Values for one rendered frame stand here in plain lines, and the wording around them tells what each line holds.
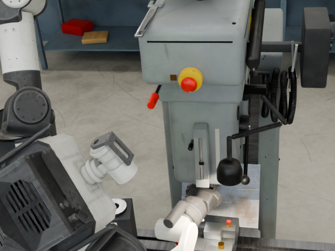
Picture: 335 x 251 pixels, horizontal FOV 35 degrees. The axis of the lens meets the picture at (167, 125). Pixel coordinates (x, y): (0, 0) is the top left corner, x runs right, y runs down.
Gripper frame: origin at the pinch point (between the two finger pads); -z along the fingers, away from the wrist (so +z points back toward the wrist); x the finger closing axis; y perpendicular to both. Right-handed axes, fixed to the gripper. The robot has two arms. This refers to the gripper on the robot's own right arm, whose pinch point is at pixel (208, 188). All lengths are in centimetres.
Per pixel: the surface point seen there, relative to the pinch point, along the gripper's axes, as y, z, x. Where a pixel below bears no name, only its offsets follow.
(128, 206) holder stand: 13.1, 6.2, 29.7
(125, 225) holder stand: 16.0, 12.7, 27.0
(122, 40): 96, -308, 244
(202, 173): -15.9, 12.5, -4.1
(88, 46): 97, -284, 271
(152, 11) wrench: -66, 16, 7
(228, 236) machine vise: 23.5, -4.4, -5.0
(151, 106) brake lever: -46, 29, 1
